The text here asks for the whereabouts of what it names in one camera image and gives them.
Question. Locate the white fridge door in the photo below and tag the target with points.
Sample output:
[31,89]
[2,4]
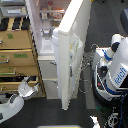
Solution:
[69,42]

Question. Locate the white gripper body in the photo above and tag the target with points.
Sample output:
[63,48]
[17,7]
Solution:
[25,91]

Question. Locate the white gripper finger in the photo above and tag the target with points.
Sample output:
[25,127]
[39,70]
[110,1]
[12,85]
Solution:
[25,81]
[35,89]

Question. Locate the white refrigerator body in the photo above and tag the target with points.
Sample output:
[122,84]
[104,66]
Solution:
[45,18]

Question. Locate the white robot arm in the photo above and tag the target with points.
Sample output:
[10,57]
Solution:
[16,101]

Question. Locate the wooden drawer cabinet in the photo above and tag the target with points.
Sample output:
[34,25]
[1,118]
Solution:
[18,56]

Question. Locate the grey box on cabinet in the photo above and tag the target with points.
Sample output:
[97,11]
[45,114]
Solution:
[14,11]

